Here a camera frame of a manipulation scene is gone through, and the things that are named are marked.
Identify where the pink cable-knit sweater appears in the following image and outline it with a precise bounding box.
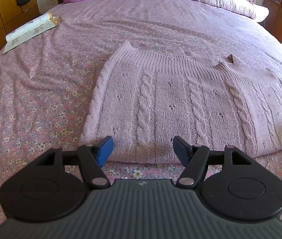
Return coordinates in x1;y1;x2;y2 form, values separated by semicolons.
80;42;282;164

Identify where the pink floral bed sheet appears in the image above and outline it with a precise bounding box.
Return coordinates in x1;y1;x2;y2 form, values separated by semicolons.
0;0;282;224

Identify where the open white book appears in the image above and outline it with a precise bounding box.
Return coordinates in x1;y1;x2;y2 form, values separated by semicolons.
3;12;61;54

